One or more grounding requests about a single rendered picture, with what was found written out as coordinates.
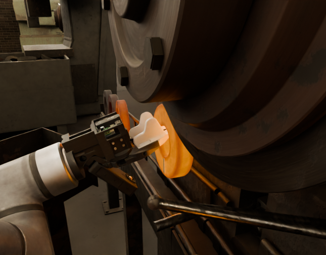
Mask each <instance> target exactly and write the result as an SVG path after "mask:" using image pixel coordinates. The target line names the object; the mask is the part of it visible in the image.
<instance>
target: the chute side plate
mask: <svg viewBox="0 0 326 255"><path fill-rule="evenodd" d="M124 172H125V173H128V174H129V175H131V176H132V177H133V178H134V179H135V182H136V185H137V187H138V189H137V190H136V191H135V195H136V197H137V199H138V201H139V203H140V205H141V207H142V209H143V211H144V213H145V215H146V216H147V218H148V220H149V222H150V224H151V226H152V223H153V222H154V221H157V220H160V219H163V218H166V215H165V213H164V212H163V210H162V209H158V210H151V209H149V208H148V205H147V200H148V198H149V197H150V196H151V195H152V193H151V192H150V190H149V188H148V187H147V185H146V184H145V182H144V181H143V179H142V178H141V176H140V175H139V173H138V171H137V170H136V168H135V167H134V165H133V163H131V164H129V165H125V166H124ZM152 228H153V226H152ZM154 232H155V231H154ZM155 234H156V236H157V238H158V240H159V242H160V244H161V246H162V248H163V250H164V252H165V254H166V255H188V253H187V251H186V249H185V247H184V246H183V244H182V243H181V241H180V239H179V237H178V235H177V233H176V231H175V230H174V229H173V227H170V228H167V229H164V230H162V231H159V232H155Z"/></svg>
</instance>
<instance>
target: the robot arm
mask: <svg viewBox="0 0 326 255"><path fill-rule="evenodd" d="M109 116H111V117H109ZM106 117H108V118H106ZM103 118H106V119H103ZM101 119H103V120H101ZM99 120H101V121H99ZM91 122H92V124H90V127H91V128H89V129H86V130H84V131H81V132H79V133H76V134H74V135H71V136H70V135H69V133H68V134H65V135H62V143H60V142H58V143H55V144H52V145H50V146H47V147H45V148H42V149H40V150H37V151H35V152H33V153H30V154H27V155H25V156H22V157H20V158H17V159H15V160H12V161H10V162H7V163H5V164H2V165H0V255H55V252H54V248H53V244H52V240H51V236H50V232H49V228H48V224H47V221H46V217H45V213H44V210H43V204H42V202H44V201H46V200H48V199H51V198H53V197H55V196H57V195H59V194H62V193H64V192H66V191H69V190H71V189H73V188H76V187H78V183H79V182H78V181H79V180H81V179H84V178H85V172H84V168H85V167H88V171H89V172H90V173H92V174H93V175H95V176H97V177H98V178H100V179H102V180H103V181H105V182H107V183H108V184H110V185H111V186H113V187H115V188H116V189H118V190H119V191H121V192H122V193H124V194H126V195H128V196H130V197H131V196H132V194H133V193H134V192H135V191H136V190H137V189H138V187H137V185H136V182H135V179H134V178H133V177H132V176H131V175H129V174H128V173H125V172H123V171H122V170H120V169H119V168H118V167H121V166H125V165H129V164H131V163H133V162H136V161H139V160H141V159H143V158H145V157H147V156H149V155H150V154H151V153H153V152H154V151H156V150H157V149H158V148H160V146H161V145H162V144H163V143H165V141H166V140H167V139H168V138H169V135H168V132H167V129H166V127H165V126H160V124H159V123H158V121H157V120H156V119H155V118H153V116H152V114H151V113H149V112H144V113H142V114H141V117H140V121H139V125H138V126H135V127H133V128H132V129H130V131H129V133H128V131H127V128H125V126H124V124H123V122H122V120H121V118H120V116H119V114H117V112H116V111H115V112H113V113H110V114H108V115H105V116H103V117H100V118H97V119H95V120H92V121H91ZM133 145H136V147H134V146H133Z"/></svg>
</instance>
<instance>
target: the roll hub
mask: <svg viewBox="0 0 326 255"><path fill-rule="evenodd" d="M252 1H253V0H110V9H109V10H108V16H109V24H110V30H111V37H112V42H113V47H114V52H115V56H116V61H117V64H118V65H125V66H126V67H127V73H128V85H127V86H125V87H126V89H127V90H128V92H129V93H130V95H131V96H132V97H133V98H134V99H135V100H136V101H138V102H140V103H152V102H162V101H172V100H183V99H189V98H192V97H195V96H196V95H198V94H200V93H201V92H202V91H203V90H205V89H206V88H207V87H208V86H209V85H210V84H211V82H213V81H214V79H215V78H216V76H217V75H218V74H219V72H220V71H221V69H222V68H223V66H224V65H225V63H226V61H227V60H228V58H229V56H230V54H231V52H232V51H233V49H234V47H235V45H236V43H237V40H238V38H239V36H240V34H241V31H242V29H243V26H244V24H245V22H246V19H247V16H248V13H249V10H250V7H251V5H252ZM146 36H156V37H159V38H160V39H161V42H162V48H163V54H164V56H163V61H162V66H161V68H160V70H150V69H148V68H147V67H146V65H145V59H144V53H143V51H144V43H145V38H146Z"/></svg>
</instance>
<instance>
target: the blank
mask: <svg viewBox="0 0 326 255"><path fill-rule="evenodd" d="M154 118H155V119H156V120H157V121H158V123H159V124H160V126H165V127H166V129H167V132H168V135H169V138H168V139H167V140H166V141H165V143H163V144H162V145H161V146H160V148H158V149H157V150H156V151H155V154H156V158H157V162H158V164H159V167H160V169H161V171H162V173H163V174H164V175H165V176H166V177H168V178H177V177H183V176H185V175H187V174H188V173H189V171H190V169H191V167H192V163H193V157H192V155H191V154H190V153H189V152H188V150H187V149H186V147H185V146H184V144H183V143H182V141H181V140H180V138H179V136H178V135H177V133H176V131H175V129H174V127H173V125H172V123H171V121H170V119H169V117H168V114H167V112H166V110H165V108H164V106H163V104H160V105H159V106H158V107H157V108H156V111H155V114H154Z"/></svg>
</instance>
